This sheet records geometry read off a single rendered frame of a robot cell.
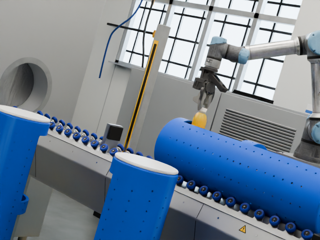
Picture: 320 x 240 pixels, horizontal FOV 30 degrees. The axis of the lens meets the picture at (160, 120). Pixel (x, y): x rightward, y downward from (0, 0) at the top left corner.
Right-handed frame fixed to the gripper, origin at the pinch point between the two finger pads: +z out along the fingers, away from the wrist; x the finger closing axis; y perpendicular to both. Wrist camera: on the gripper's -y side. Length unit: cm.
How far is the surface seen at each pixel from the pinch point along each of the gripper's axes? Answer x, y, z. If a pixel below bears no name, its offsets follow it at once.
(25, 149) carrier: 53, 56, 41
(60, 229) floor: -98, 175, 129
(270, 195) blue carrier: 14, -55, 25
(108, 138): 5, 51, 30
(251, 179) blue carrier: 15, -45, 22
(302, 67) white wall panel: -256, 93, -55
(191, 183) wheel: 10.8, -13.2, 33.6
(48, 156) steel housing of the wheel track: 13, 84, 50
